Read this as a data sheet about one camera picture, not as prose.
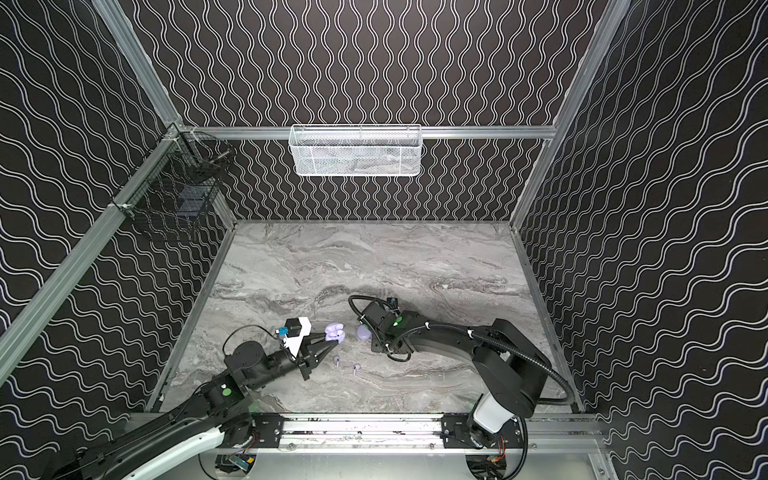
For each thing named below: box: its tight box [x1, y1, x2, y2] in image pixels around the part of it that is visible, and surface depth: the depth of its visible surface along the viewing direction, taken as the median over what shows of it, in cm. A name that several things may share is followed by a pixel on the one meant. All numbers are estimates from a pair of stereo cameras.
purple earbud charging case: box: [324, 322, 346, 344], surface depth 73 cm
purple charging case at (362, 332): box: [356, 324, 372, 339], surface depth 92 cm
